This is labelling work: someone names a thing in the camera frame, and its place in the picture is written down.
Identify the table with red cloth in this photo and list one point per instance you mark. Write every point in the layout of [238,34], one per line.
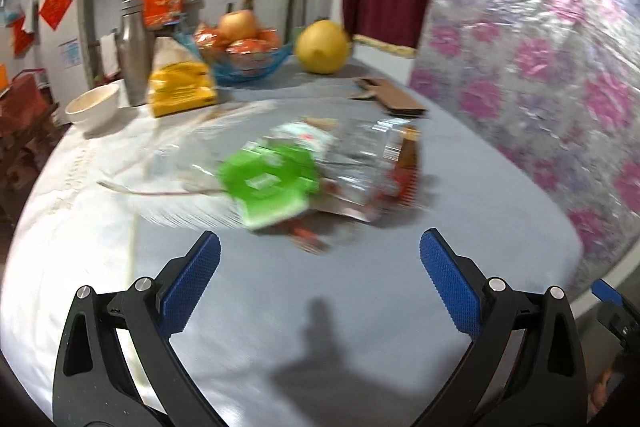
[25,102]

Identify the white green packet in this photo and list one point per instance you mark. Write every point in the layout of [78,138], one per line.
[307,137]

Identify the brown cardboard piece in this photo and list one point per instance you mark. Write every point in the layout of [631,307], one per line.
[395,102]

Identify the dark wooden bench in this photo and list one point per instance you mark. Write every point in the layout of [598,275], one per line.
[20,167]

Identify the red printed package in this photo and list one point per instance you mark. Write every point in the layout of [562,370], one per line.
[162,4]

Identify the red diamond paper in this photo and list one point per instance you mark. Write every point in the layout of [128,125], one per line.
[21,38]
[56,6]

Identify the yellow snack bag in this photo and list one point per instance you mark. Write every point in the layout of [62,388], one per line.
[180,87]

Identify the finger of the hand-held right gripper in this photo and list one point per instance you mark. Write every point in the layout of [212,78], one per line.
[606,291]

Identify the long orange box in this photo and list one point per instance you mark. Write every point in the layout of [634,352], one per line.
[4,77]

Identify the wooden chair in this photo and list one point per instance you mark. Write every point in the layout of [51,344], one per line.
[107,52]

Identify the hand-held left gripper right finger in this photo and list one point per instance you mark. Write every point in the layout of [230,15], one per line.
[450,282]

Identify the wrapped orange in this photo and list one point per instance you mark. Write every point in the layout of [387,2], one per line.
[247,46]
[206,38]
[271,37]

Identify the white bowl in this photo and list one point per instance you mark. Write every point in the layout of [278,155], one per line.
[92,107]

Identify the apple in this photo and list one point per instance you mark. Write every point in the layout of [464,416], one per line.
[239,26]

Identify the blue glass fruit bowl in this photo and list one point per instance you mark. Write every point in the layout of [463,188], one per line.
[245,69]

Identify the floral wrapped mattress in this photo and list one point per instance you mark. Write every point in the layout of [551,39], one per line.
[530,57]

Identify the silver foil snack bag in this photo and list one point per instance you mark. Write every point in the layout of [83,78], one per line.
[365,157]

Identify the steel thermos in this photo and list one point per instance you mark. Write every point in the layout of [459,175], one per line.
[134,62]

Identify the white refrigerator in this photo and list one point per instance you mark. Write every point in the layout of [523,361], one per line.
[60,92]

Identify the yellow pomelo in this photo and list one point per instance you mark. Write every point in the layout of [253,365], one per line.
[322,49]

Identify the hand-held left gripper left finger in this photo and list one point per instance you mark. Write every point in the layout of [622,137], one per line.
[192,279]

